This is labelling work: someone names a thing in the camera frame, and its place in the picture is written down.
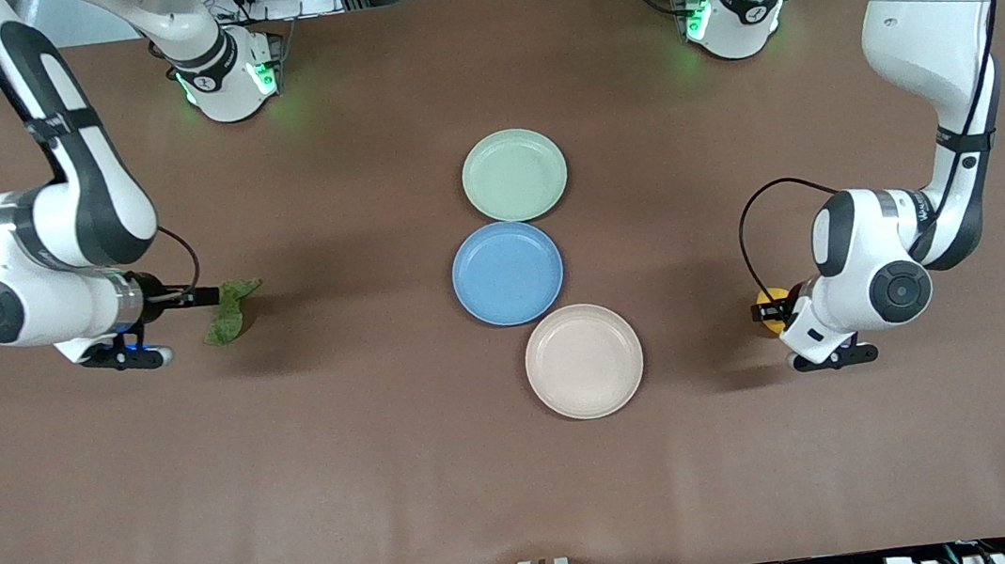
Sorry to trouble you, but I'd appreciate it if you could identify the yellow lemon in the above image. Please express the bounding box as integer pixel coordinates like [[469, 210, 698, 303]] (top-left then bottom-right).
[[752, 284, 800, 341]]

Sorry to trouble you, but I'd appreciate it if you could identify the green lettuce leaf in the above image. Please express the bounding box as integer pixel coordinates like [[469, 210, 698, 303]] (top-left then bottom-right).
[[198, 276, 269, 348]]

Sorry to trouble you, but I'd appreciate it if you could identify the beige plate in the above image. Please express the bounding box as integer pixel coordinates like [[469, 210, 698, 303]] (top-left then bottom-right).
[[519, 297, 651, 427]]

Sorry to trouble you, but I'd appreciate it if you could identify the blue plate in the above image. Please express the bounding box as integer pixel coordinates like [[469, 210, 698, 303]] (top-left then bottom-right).
[[447, 215, 571, 333]]

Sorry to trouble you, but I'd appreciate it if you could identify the light green plate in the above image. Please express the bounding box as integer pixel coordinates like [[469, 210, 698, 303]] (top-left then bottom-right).
[[457, 123, 573, 228]]

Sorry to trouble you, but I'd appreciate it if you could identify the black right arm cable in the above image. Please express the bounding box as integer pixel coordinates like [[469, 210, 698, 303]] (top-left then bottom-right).
[[0, 0, 205, 317]]

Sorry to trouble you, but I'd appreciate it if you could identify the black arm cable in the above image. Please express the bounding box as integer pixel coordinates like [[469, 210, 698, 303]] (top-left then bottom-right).
[[713, 0, 1005, 298], [0, 0, 205, 317]]

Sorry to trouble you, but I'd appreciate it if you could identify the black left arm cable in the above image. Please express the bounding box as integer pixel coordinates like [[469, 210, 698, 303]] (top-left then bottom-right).
[[713, 0, 1005, 298]]

